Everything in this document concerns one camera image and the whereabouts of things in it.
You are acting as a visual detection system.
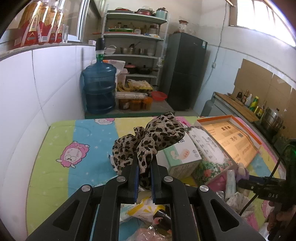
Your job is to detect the purple dress teddy bear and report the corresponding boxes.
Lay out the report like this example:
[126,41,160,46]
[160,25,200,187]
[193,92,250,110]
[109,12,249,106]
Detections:
[236,163,249,183]

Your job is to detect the leopard print scrunchie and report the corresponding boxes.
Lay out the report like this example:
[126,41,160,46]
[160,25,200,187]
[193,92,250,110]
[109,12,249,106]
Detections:
[111,111,186,176]

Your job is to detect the right hand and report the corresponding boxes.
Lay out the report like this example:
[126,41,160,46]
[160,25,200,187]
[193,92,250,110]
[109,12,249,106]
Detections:
[267,201,295,232]

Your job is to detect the green white tissue box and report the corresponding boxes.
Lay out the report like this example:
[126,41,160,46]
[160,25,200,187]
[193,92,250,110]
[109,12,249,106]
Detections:
[156,133,202,180]

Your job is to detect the yellow white snack packet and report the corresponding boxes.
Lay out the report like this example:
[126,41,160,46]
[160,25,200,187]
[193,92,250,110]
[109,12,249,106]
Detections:
[127,197,166,223]

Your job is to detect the green patterned tissue pack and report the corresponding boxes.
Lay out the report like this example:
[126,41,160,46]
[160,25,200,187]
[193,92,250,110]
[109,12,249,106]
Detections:
[225,169,236,200]

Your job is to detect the orange shallow cardboard box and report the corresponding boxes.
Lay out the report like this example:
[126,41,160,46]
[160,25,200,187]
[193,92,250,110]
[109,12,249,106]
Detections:
[195,115,262,167]

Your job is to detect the floral tissue box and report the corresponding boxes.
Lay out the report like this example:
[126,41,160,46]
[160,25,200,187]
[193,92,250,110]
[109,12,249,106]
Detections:
[186,126,237,185]

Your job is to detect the colourful cartoon bed sheet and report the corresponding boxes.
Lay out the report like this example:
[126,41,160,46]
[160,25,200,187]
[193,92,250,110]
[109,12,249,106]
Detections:
[26,117,276,240]

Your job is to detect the steel cooking pot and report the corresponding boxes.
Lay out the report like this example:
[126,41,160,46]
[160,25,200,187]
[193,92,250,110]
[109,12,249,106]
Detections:
[261,108,283,133]

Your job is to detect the red plastic basket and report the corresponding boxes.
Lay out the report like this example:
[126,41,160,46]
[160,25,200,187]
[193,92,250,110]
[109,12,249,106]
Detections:
[151,91,168,101]

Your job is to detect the green bottle on counter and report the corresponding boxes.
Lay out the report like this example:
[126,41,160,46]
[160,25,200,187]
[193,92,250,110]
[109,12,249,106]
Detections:
[249,96,259,112]

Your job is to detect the egg tray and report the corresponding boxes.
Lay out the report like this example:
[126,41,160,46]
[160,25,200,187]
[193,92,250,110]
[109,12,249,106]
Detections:
[127,79,153,91]

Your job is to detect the white bottle on counter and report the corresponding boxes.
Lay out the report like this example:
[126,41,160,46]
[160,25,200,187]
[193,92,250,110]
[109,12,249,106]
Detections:
[244,94,252,108]

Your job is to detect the wooden cutting board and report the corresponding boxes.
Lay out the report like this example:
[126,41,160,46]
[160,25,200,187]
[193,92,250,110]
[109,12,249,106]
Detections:
[214,92,259,123]

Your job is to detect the black refrigerator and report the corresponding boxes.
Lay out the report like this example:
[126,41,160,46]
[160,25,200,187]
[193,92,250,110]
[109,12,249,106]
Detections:
[159,33,208,111]

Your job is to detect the blue water jug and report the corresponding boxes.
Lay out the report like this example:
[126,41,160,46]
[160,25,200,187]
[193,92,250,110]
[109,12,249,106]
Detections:
[82,37,117,115]

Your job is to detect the grey metal shelf rack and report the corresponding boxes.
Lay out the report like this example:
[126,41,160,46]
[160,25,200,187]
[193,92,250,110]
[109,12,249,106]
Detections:
[99,7,170,88]

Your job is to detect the red drink bottles pack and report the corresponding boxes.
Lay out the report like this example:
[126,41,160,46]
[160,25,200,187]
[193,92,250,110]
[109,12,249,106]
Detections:
[14,1,65,48]

